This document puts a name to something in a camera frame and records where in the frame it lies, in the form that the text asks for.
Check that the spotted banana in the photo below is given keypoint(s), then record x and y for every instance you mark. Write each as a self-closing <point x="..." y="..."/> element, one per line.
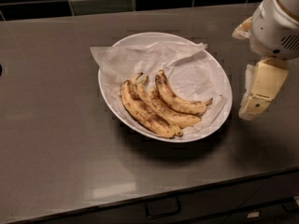
<point x="175" y="102"/>
<point x="141" y="112"/>
<point x="182" y="120"/>
<point x="141" y="90"/>

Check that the black drawer handle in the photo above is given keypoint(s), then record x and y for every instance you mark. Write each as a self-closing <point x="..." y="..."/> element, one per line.
<point x="165" y="207"/>

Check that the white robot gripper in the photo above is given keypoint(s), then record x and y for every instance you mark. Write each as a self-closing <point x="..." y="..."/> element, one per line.
<point x="273" y="30"/>

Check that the white crumpled paper liner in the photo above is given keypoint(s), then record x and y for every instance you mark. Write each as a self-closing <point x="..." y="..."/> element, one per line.
<point x="187" y="69"/>

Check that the white oval bowl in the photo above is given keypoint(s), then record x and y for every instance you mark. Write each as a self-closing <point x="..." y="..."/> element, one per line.
<point x="215" y="78"/>

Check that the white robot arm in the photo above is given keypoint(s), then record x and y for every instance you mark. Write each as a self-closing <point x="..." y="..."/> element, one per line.
<point x="273" y="33"/>

